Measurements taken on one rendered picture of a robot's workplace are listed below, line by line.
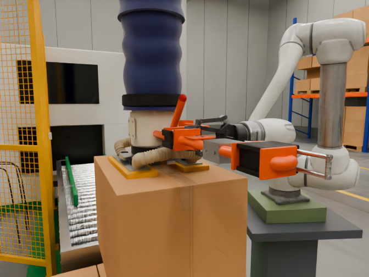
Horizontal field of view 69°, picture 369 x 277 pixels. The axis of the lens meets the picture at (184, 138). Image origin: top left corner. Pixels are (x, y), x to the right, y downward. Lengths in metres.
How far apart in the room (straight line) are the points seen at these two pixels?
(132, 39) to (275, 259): 1.19
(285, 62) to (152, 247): 0.86
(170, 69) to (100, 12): 9.78
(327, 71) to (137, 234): 1.01
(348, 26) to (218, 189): 0.85
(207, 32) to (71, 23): 5.18
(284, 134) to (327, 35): 0.52
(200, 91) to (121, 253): 10.82
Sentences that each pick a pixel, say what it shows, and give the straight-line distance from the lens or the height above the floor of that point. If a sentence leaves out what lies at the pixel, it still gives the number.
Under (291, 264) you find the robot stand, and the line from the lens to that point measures 1.55.
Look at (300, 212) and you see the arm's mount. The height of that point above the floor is 0.80.
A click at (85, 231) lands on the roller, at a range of 1.80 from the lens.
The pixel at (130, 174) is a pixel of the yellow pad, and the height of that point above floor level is 1.09.
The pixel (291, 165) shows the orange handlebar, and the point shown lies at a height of 1.21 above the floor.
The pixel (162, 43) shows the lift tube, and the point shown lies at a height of 1.50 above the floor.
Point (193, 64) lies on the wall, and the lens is 11.37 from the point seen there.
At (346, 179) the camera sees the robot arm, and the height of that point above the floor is 0.97.
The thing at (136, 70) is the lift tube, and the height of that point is 1.41.
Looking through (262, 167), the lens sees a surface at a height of 1.20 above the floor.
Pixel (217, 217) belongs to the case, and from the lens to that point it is 0.84.
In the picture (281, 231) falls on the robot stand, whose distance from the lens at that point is 1.31.
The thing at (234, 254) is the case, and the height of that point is 0.84.
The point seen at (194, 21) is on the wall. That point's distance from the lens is 11.74.
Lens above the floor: 1.30
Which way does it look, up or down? 7 degrees down
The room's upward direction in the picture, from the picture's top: straight up
